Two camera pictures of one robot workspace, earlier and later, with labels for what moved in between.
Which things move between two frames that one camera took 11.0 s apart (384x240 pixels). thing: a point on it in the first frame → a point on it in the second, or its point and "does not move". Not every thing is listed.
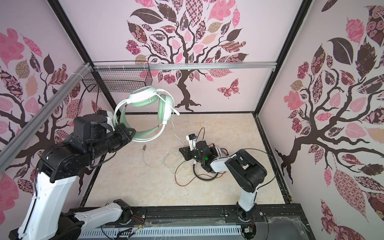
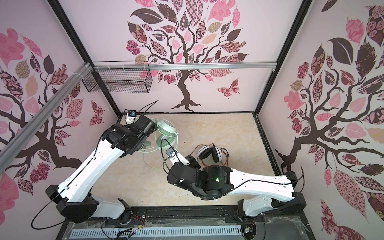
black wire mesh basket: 117,80 does not move
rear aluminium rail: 238,65 does not move
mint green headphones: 144,96 → 167,134
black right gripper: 187,150 → 192,162
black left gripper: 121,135 → 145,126
